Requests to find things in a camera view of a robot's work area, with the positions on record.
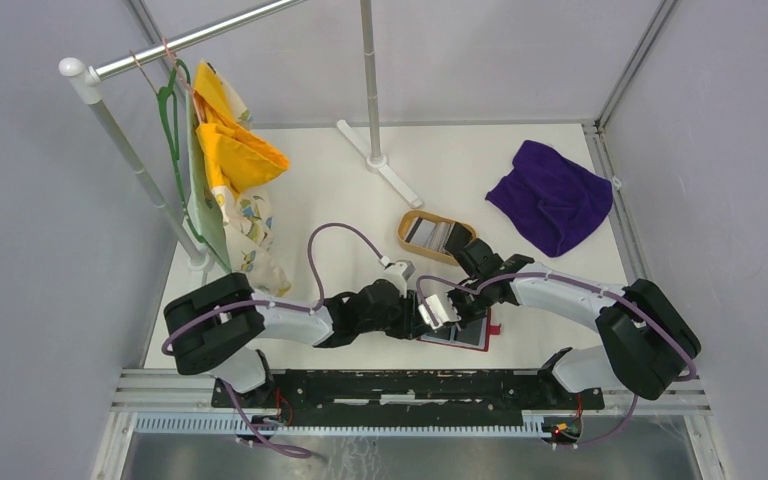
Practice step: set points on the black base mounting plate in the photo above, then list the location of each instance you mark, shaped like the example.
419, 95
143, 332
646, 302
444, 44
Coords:
419, 398

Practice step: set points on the purple cloth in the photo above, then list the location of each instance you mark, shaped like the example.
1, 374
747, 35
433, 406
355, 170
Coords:
552, 202

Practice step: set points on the yellow dinosaur print garment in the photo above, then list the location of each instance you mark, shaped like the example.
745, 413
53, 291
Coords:
229, 169

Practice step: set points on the white cable duct strip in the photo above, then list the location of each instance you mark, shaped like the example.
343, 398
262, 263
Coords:
232, 424

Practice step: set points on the metal clothes rack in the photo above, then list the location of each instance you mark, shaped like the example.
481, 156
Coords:
85, 80

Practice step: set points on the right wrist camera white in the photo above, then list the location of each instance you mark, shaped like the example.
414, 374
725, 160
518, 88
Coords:
437, 311

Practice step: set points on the oval wooden tray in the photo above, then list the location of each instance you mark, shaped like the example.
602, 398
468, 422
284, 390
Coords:
460, 235

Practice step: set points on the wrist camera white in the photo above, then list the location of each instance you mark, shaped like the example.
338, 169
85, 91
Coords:
437, 311
399, 274

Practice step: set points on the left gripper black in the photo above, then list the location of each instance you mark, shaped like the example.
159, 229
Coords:
411, 324

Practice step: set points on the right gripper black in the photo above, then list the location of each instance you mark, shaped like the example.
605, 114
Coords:
453, 294

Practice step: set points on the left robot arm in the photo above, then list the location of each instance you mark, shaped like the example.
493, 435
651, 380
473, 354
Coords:
210, 328

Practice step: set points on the red card holder wallet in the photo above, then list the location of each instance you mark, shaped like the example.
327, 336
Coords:
475, 336

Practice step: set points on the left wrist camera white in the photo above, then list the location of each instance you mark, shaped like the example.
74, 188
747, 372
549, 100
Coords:
399, 274

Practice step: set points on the silver credit card in tray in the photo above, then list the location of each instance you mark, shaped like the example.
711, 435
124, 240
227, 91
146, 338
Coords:
428, 234

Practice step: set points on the green clothes hanger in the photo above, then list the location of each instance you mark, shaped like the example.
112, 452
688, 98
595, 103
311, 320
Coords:
167, 102

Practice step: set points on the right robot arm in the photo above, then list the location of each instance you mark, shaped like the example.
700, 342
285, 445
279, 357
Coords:
645, 344

